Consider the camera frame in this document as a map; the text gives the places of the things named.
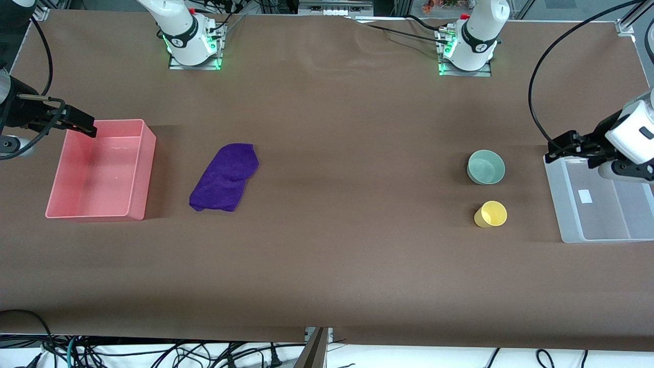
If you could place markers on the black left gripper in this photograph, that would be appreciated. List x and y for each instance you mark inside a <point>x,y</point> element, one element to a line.
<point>599,134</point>

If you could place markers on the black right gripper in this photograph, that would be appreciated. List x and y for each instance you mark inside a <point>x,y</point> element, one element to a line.
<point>21,111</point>

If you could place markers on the mint green bowl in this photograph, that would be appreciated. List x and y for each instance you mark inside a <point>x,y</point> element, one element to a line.
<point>486,168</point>

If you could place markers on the yellow plastic cup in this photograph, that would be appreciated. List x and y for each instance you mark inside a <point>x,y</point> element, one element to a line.
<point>491,214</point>

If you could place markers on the purple cloth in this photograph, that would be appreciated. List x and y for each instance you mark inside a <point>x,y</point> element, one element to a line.
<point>225,176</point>

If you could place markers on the white label sticker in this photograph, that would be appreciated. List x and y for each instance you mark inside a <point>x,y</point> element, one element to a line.
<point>585,196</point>

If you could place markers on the pink plastic bin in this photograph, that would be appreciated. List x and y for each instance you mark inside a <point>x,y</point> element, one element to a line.
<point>99,179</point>

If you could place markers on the clear plastic bin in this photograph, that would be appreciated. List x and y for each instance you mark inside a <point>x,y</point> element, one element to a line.
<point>603,220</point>

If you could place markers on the orange red background object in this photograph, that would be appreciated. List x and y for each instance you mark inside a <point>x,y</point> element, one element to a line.
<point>439,5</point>

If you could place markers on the white power strip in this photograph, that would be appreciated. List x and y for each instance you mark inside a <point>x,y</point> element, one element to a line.
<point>334,7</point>

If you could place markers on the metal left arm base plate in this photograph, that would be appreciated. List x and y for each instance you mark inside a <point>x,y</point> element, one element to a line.
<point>485,73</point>

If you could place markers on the aluminium frame corner bracket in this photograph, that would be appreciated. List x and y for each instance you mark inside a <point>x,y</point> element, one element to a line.
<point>624,26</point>
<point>40,14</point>

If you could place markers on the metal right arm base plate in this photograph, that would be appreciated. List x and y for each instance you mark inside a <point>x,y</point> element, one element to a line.
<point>214,64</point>

